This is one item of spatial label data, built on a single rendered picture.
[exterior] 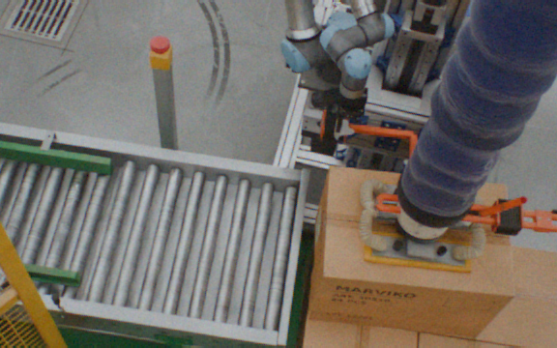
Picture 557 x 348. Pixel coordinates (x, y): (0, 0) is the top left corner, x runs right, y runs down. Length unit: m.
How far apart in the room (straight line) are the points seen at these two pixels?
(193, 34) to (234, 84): 0.38
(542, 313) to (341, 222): 0.89
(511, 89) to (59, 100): 2.62
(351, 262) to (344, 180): 0.29
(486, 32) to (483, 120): 0.25
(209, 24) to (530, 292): 2.16
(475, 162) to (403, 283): 0.58
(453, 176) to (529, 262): 1.05
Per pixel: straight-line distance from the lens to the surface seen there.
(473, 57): 1.73
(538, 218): 2.49
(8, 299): 2.35
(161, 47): 2.71
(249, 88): 3.89
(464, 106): 1.81
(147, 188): 2.96
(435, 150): 2.01
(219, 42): 4.07
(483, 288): 2.50
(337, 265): 2.41
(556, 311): 3.02
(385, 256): 2.42
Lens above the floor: 3.14
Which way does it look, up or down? 60 degrees down
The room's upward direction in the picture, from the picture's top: 8 degrees clockwise
